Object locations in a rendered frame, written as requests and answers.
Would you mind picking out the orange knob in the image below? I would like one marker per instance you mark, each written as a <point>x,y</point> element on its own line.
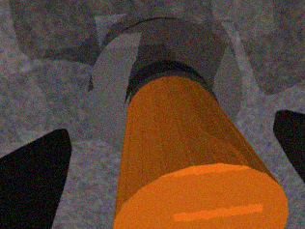
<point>186,166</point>

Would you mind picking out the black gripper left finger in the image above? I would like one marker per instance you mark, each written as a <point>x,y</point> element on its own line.
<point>32,181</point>

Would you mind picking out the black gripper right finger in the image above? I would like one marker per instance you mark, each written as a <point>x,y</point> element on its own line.
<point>289,128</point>

